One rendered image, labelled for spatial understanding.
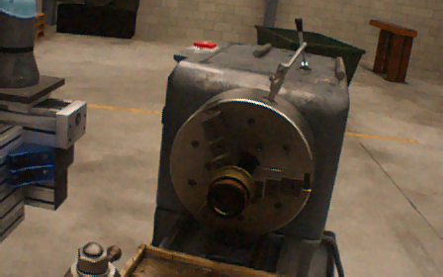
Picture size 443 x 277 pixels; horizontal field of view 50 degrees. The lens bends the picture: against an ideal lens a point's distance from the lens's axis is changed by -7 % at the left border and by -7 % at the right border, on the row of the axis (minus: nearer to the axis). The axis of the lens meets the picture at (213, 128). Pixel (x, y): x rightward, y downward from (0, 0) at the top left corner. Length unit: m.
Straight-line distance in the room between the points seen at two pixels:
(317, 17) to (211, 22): 2.37
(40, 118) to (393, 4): 10.96
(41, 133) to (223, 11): 9.94
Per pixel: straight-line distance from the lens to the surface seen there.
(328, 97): 1.20
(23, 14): 1.28
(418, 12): 12.14
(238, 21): 11.13
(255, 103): 1.03
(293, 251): 1.25
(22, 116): 1.29
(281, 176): 1.03
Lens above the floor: 1.49
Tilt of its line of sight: 18 degrees down
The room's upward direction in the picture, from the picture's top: 7 degrees clockwise
